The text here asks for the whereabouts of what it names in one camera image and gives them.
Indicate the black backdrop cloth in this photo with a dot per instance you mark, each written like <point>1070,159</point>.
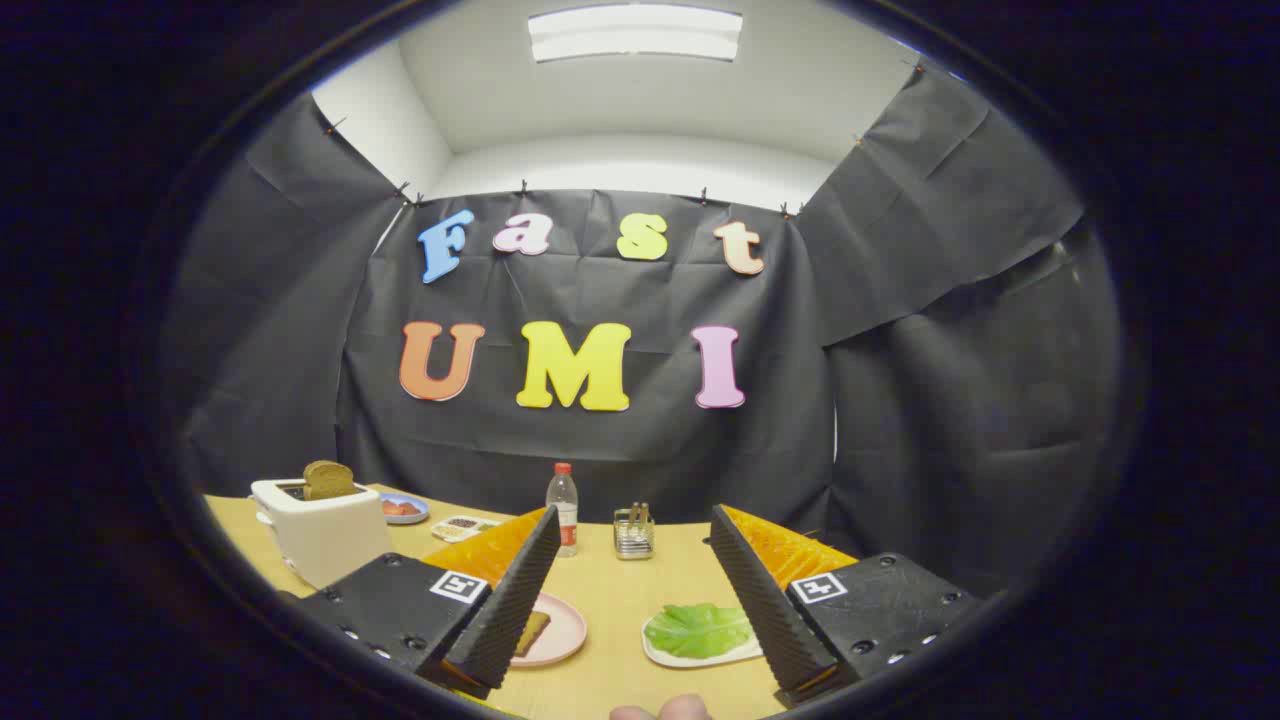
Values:
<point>620,450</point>

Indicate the ceiling light panel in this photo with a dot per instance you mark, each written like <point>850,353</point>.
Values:
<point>635,32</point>

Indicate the small white plate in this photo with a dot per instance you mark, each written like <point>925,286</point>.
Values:
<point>690,660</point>

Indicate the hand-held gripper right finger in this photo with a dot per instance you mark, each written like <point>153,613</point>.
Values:
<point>750,595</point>

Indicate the red meat pieces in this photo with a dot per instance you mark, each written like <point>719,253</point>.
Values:
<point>400,508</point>

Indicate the clear plastic water bottle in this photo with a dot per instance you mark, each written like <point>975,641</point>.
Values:
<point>564,510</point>

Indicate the blue plate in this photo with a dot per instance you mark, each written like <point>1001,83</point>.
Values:
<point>415,517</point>

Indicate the pink plate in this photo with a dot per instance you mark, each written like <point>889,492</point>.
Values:
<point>562,632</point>

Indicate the green lettuce leaf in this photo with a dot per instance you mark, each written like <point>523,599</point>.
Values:
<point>698,630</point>

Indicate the toasted brown bread slice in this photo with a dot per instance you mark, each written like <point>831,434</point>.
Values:
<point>327,480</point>

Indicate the white toaster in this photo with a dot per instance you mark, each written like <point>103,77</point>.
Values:
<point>325,540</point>

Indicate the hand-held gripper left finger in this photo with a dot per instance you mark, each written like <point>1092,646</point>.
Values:
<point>520,600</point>

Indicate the white divided condiment tray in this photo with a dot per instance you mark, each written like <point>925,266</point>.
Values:
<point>462,526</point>

